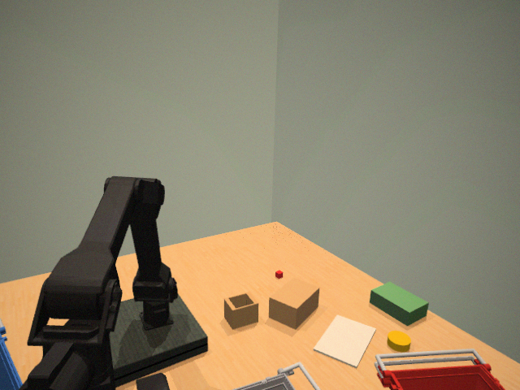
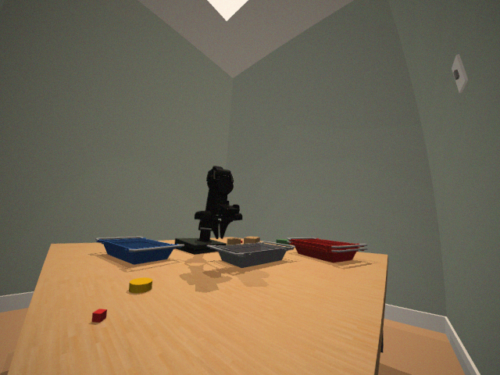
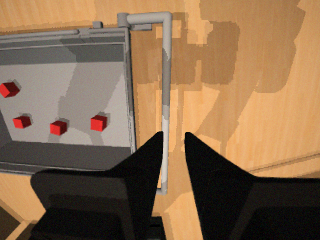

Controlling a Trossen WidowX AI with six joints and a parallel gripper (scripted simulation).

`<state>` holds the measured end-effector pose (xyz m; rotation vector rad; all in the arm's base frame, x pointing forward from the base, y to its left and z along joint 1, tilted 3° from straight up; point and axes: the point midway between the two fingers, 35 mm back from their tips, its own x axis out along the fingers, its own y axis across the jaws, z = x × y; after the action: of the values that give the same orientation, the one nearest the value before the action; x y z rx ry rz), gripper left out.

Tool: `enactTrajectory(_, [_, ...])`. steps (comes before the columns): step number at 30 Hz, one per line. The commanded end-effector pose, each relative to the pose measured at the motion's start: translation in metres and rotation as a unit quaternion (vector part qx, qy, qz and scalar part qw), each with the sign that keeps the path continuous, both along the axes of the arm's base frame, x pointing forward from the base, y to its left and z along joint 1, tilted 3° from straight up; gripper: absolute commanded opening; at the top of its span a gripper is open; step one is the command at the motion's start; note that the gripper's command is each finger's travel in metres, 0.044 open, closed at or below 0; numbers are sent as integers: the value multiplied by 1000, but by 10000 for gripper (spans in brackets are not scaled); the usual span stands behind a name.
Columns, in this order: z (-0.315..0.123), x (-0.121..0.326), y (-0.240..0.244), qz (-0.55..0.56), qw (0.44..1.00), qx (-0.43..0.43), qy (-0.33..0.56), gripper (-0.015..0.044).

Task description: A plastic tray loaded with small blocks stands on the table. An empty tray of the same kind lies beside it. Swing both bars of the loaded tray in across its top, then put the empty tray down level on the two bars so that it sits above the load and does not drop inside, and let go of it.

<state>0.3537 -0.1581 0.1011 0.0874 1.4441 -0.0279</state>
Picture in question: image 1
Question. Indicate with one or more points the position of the yellow short cylinder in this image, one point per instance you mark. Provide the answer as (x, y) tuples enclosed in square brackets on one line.
[(398, 341)]

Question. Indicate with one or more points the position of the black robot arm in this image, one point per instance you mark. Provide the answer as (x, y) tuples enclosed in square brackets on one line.
[(84, 288)]

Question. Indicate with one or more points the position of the cream flat square panel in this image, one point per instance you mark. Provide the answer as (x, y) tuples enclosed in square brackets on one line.
[(345, 340)]

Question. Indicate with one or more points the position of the green rectangular block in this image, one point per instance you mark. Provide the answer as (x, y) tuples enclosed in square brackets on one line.
[(398, 303)]

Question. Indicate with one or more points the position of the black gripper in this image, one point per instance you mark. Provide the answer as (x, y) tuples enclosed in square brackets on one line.
[(106, 381)]

